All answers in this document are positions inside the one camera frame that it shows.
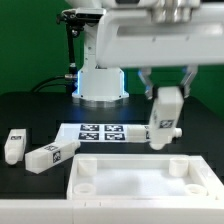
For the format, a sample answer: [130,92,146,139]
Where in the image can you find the white marker base plate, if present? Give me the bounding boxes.
[55,123,127,142]

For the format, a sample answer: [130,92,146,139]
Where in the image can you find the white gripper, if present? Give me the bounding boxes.
[96,4,224,100]

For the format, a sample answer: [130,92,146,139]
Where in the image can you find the black cables at base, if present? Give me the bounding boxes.
[31,75,73,94]

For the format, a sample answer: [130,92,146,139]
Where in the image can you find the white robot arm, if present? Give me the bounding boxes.
[65,0,224,98]

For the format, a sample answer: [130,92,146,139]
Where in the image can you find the black camera on stand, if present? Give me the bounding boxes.
[56,8,105,93]

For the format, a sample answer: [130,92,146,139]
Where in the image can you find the white L-shaped obstacle fence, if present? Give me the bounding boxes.
[0,194,224,224]

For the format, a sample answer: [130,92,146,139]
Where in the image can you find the white desk top tray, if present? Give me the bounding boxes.
[67,154,224,200]

